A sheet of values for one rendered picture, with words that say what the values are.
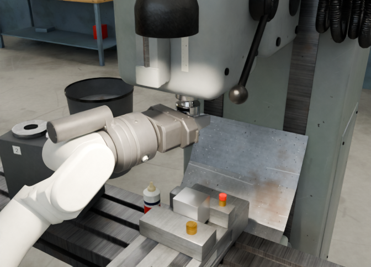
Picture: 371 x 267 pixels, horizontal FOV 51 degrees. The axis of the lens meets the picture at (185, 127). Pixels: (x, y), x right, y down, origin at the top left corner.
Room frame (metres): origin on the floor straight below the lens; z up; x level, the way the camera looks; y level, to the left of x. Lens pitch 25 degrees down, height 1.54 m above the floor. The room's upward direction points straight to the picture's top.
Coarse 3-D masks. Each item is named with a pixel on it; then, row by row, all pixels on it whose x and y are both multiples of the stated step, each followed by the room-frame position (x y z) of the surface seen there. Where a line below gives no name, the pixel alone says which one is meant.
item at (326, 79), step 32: (256, 64) 1.00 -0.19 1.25; (288, 64) 0.96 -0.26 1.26; (320, 64) 0.92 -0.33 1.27; (352, 64) 0.92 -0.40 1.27; (224, 96) 1.05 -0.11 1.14; (256, 96) 1.00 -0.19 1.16; (288, 96) 0.95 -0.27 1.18; (320, 96) 0.92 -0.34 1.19; (352, 96) 1.05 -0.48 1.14; (288, 128) 0.95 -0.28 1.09; (320, 128) 0.91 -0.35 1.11; (352, 128) 1.20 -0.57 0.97; (320, 160) 0.91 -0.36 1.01; (320, 192) 0.90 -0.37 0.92; (288, 224) 0.93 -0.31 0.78; (320, 224) 0.90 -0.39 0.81; (320, 256) 0.98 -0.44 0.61
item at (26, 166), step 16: (16, 128) 0.89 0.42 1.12; (32, 128) 0.91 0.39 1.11; (0, 144) 0.85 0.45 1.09; (16, 144) 0.84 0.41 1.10; (32, 144) 0.83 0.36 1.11; (16, 160) 0.84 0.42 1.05; (32, 160) 0.82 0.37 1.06; (16, 176) 0.84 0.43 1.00; (32, 176) 0.83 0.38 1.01; (48, 176) 0.81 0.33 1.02; (16, 192) 0.85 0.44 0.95
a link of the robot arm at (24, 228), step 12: (12, 204) 0.44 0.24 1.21; (0, 216) 0.43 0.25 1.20; (12, 216) 0.43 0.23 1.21; (24, 216) 0.43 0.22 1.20; (0, 228) 0.41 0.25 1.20; (12, 228) 0.41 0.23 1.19; (24, 228) 0.42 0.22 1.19; (36, 228) 0.43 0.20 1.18; (0, 240) 0.40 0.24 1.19; (12, 240) 0.41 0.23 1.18; (24, 240) 0.41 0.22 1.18; (36, 240) 0.43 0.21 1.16; (0, 252) 0.39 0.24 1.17; (12, 252) 0.40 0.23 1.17; (24, 252) 0.41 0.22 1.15; (0, 264) 0.38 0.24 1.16; (12, 264) 0.39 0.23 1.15
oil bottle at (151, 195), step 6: (150, 186) 0.78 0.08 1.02; (144, 192) 0.78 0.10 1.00; (150, 192) 0.77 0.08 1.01; (156, 192) 0.77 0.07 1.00; (144, 198) 0.77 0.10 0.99; (150, 198) 0.76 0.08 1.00; (156, 198) 0.77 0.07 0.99; (144, 204) 0.77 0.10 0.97; (150, 204) 0.76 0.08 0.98; (156, 204) 0.77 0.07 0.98; (144, 210) 0.78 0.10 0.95
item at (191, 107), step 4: (180, 100) 0.69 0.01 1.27; (196, 100) 0.69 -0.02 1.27; (176, 104) 0.67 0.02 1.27; (180, 104) 0.67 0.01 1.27; (184, 104) 0.67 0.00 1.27; (188, 104) 0.67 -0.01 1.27; (192, 104) 0.67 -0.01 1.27; (196, 104) 0.67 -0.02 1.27; (176, 108) 0.67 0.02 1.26; (180, 108) 0.66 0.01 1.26; (184, 108) 0.66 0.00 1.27; (188, 108) 0.66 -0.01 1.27; (192, 108) 0.66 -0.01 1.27; (196, 108) 0.66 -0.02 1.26
